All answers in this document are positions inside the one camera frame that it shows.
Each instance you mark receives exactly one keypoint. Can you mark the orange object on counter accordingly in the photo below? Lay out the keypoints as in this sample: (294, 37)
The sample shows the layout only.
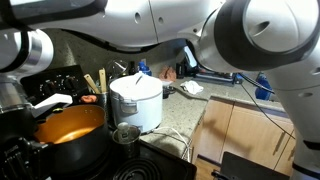
(168, 74)

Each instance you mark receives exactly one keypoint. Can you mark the wooden spoon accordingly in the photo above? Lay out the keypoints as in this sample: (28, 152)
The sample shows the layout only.
(102, 79)

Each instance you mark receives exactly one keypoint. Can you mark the white rice cooker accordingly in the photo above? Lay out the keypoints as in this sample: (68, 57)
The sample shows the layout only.
(137, 100)

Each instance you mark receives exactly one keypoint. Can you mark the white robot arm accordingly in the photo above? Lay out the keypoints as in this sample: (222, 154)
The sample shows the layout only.
(278, 37)

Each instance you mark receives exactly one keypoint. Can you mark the dark glass bottle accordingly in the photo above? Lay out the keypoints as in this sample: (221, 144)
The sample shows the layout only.
(132, 68)

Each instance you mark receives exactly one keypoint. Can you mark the white cloth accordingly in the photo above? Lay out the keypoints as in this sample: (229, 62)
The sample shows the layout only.
(192, 87)

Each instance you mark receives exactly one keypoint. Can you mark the silver metal cup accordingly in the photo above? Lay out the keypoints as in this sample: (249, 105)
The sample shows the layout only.
(131, 148)

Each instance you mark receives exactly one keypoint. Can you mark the dish rack with dishes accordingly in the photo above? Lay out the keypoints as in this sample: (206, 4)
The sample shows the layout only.
(218, 77)

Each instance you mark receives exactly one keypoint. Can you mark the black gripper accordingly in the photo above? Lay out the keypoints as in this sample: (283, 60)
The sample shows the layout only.
(20, 156)

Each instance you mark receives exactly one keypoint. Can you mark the black chair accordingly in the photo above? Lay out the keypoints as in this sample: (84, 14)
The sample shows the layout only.
(234, 167)

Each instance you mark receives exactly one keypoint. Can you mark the grey pot with orange handles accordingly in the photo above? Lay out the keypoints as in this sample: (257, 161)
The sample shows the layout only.
(79, 135)

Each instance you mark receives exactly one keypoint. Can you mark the black electric stove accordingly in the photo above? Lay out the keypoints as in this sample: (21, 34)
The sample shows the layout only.
(151, 164)

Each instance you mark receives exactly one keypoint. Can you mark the blue water bottle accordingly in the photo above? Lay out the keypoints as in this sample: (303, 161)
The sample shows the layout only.
(263, 94)

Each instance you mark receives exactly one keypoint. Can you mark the utensil holder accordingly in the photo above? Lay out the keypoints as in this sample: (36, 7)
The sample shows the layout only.
(102, 100)

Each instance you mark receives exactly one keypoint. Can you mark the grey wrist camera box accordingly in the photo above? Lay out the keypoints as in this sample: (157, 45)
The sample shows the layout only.
(51, 101)

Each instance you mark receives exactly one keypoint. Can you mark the small spice jar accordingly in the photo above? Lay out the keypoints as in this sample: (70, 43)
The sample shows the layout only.
(123, 132)

